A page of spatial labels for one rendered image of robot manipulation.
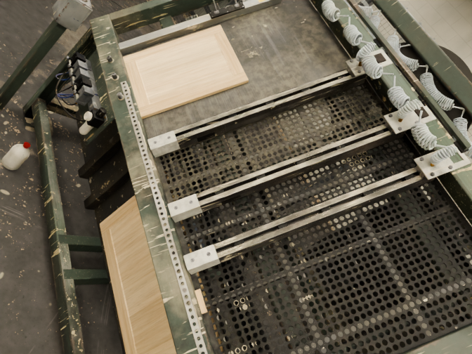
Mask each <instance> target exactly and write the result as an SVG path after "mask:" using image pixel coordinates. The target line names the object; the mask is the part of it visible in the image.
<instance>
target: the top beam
mask: <svg viewBox="0 0 472 354"><path fill-rule="evenodd" d="M310 1H311V2H312V3H313V5H314V7H316V9H317V11H318V12H319V13H320V15H321V16H322V17H323V19H324V20H325V22H326V23H327V24H328V25H329V27H330V29H331V30H332V31H333V33H334V34H335V35H336V37H337V39H338V40H339V41H340V42H341V44H342V45H343V47H344V48H345V49H346V51H347V52H348V54H349V55H350V57H351V58H352V59H354V58H356V55H357V53H358V51H359V50H361V48H362V47H365V45H366V46H367V44H365V43H362V42H360V43H359V44H358V45H357V46H352V45H351V44H349V43H348V41H347V40H346V38H345V36H344V35H343V30H344V28H345V27H347V26H348V17H350V25H355V27H357V29H358V31H359V32H360V33H361V34H362V41H366V42H369V43H371V42H372V43H373V44H375V43H374V41H373V40H374V38H373V36H372V35H371V34H370V33H369V32H368V30H367V29H366V28H365V26H364V25H363V24H362V23H361V22H360V20H359V19H358V17H357V16H356V15H355V14H354V12H353V11H352V10H351V9H350V7H349V6H348V4H347V3H346V2H345V1H344V0H331V1H333V2H334V5H335V7H336V8H338V9H339V10H340V15H348V17H339V19H338V20H337V21H335V22H332V21H330V20H328V19H327V18H326V17H325V16H324V14H323V12H322V3H323V2H324V1H327V0H310ZM392 63H393V62H392ZM383 73H392V74H394V75H387V74H383V75H381V76H380V77H379V78H378V79H373V78H371V77H370V76H368V75H367V76H366V79H367V80H368V82H369V83H370V84H371V85H372V87H373V89H374V90H375V91H376V93H377V94H378V95H379V97H380V99H382V101H383V102H384V104H385V105H386V107H387V108H388V109H389V111H390V112H391V113H392V112H396V111H398V109H397V108H396V107H395V106H394V105H393V104H392V103H391V101H390V100H389V97H388V94H387V92H388V90H389V89H391V88H392V87H393V77H394V76H395V86H400V87H401V88H402V89H403V91H404V92H405V94H406V95H407V96H408V97H410V101H413V100H415V99H417V100H418V101H419V99H418V98H417V97H418V96H419V95H418V94H417V92H416V91H415V90H414V89H413V88H412V86H411V85H410V84H409V82H408V81H407V80H406V78H404V76H403V75H402V73H401V72H400V71H399V69H398V68H397V67H396V66H395V65H394V63H393V64H391V65H387V66H385V67H383ZM410 101H409V103H410ZM410 104H411V103H410ZM426 125H427V127H428V130H429V131H430V132H431V134H433V135H434V136H436V137H437V138H436V141H437V143H436V145H443V146H450V145H453V144H454V143H453V142H455V141H454V140H453V138H452V137H451V136H450V134H449V133H448V132H447V131H446V130H445V128H444V127H443V126H442V124H441V123H440V122H439V121H438V119H437V118H436V119H435V120H433V121H431V122H427V123H426ZM411 131H412V130H411V129H408V130H406V132H405V133H406V134H407V136H408V137H409V139H410V140H411V141H412V143H413V144H414V146H415V147H416V149H417V150H418V151H419V153H420V154H421V156H424V155H427V154H429V153H432V152H435V151H437V150H440V149H442V148H443V147H434V148H433V149H432V150H425V149H423V148H421V146H419V145H418V143H416V142H415V140H414V137H413V136H412V133H411ZM454 153H455V155H453V154H452V155H453V156H451V155H450V159H451V160H452V162H453V163H454V164H455V163H457V162H460V161H462V160H463V159H462V158H461V157H460V156H459V155H458V153H457V152H454ZM437 177H438V179H439V181H440V182H441V183H442V185H443V186H444V187H445V189H446V190H447V191H448V193H449V194H450V196H451V197H452V199H453V200H454V201H455V203H456V204H457V206H458V207H459V208H460V209H461V211H462V213H463V214H464V215H465V217H466V218H467V219H468V221H469V222H470V224H471V225H472V163H470V164H468V165H466V166H463V167H461V168H458V169H455V170H453V171H450V172H448V173H445V174H443V175H440V176H437Z"/></svg>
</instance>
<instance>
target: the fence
mask: <svg viewBox="0 0 472 354"><path fill-rule="evenodd" d="M281 1H282V0H265V1H262V2H259V1H258V0H250V1H246V2H243V4H244V6H245V8H243V9H241V10H238V11H235V12H232V13H229V14H226V15H222V16H220V17H217V18H213V19H211V17H210V15H209V14H207V15H203V16H200V17H198V18H194V19H191V20H188V21H185V22H182V23H179V24H177V25H173V26H170V27H167V28H164V29H161V30H157V31H155V32H151V33H149V34H145V35H143V36H140V37H136V38H134V39H130V40H128V41H124V42H122V43H119V49H120V51H121V52H122V55H124V54H126V53H130V52H132V51H136V50H138V49H141V48H145V47H147V46H151V45H153V44H157V43H159V42H163V41H166V40H169V39H172V38H175V37H179V36H181V35H184V34H187V33H190V32H194V31H196V30H200V29H202V28H205V27H208V26H211V25H215V24H217V23H220V22H223V21H226V20H229V19H232V18H236V17H238V16H241V15H244V14H247V13H250V12H254V11H257V10H260V9H262V8H266V7H269V6H272V5H275V4H278V3H281Z"/></svg>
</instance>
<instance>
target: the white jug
mask: <svg viewBox="0 0 472 354"><path fill-rule="evenodd" d="M30 146H31V145H30V144H29V143H28V142H24V144H17V145H14V146H13V147H12V148H11V149H10V150H9V151H8V153H7V154H6V155H5V156H4V157H3V158H2V160H1V162H2V164H3V166H4V167H6V168H7V169H9V170H16V169H18V168H19V167H20V166H21V164H22V163H23V162H24V161H25V160H26V159H27V158H28V157H29V155H30V150H29V147H30Z"/></svg>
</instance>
